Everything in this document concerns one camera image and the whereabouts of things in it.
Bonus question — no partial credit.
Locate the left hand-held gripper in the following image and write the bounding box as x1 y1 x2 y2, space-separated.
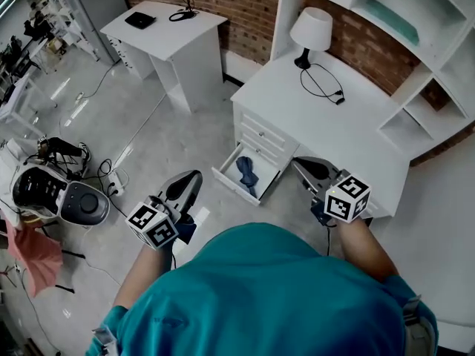
125 168 204 251

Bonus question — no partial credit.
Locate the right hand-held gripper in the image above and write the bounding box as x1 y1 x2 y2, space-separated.
292 156 373 226

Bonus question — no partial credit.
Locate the white drawer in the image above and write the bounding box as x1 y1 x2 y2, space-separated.
240 112 289 152
237 131 285 166
211 141 281 205

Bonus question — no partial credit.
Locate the blue umbrella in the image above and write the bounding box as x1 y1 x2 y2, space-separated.
235 156 261 197

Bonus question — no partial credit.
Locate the person's left forearm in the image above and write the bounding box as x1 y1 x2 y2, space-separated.
112 235 176 313

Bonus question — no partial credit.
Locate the person's right forearm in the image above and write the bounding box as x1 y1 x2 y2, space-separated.
335 216 400 284

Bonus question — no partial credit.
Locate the white closed drawer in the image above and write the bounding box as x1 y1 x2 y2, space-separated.
237 131 285 166
240 112 289 152

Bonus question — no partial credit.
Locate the white paper sheet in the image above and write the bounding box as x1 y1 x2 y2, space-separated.
191 205 212 225

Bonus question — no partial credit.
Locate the white power strip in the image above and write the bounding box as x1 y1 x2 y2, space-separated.
106 170 130 197

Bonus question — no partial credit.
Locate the white desk with drawers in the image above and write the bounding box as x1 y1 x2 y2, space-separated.
229 52 413 220

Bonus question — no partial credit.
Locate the grey and black device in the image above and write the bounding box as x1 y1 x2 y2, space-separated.
10 162 111 226

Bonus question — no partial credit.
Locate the person's teal shirt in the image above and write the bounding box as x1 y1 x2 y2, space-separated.
85 222 439 356

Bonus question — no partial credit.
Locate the pink cloth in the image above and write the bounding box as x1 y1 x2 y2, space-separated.
4 216 65 299

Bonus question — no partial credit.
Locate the white table lamp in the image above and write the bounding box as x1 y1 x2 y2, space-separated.
289 7 334 70

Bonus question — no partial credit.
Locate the white shelf hutch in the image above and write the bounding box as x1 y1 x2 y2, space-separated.
269 0 475 167

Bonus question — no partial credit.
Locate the white side table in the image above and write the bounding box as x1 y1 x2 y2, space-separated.
0 71 57 137

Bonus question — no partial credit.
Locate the small white desk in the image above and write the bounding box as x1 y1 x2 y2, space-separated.
99 0 229 115

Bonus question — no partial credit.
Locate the black flat box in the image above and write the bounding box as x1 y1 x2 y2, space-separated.
124 11 157 30

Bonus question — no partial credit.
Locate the grey tall cabinet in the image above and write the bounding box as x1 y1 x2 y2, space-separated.
69 0 130 67

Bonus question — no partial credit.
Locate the white metal rack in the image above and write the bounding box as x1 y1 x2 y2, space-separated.
36 0 102 63

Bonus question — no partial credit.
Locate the black lamp cable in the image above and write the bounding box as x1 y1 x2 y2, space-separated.
299 62 347 106

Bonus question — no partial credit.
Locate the grey shoulder strap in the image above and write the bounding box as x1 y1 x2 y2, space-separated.
402 294 436 356
91 326 120 356

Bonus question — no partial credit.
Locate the white floor cable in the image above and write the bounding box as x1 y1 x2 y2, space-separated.
58 60 124 151

